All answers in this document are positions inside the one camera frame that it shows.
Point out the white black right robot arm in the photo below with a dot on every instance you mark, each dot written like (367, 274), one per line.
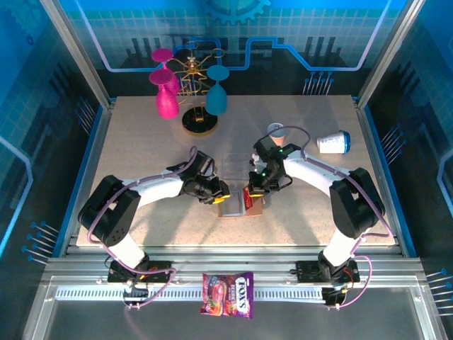
(311, 173)

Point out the small orange tin can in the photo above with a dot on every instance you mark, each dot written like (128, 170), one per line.
(280, 139)

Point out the white cup with blue lid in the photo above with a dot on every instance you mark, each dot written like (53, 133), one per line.
(332, 143)

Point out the blue wine glass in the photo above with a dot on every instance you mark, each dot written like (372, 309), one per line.
(216, 101)

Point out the pink wine glass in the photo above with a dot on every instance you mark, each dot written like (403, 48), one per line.
(167, 102)

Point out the purple Fox's candy bag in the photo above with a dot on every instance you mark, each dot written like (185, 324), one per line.
(228, 295)

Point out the small black connector board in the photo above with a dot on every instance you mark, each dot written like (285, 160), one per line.
(334, 297)
(136, 293)

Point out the aluminium frame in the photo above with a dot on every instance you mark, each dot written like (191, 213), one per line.
(230, 260)

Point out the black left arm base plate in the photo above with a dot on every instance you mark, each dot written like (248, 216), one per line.
(159, 271)

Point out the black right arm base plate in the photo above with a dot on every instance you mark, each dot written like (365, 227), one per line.
(308, 271)

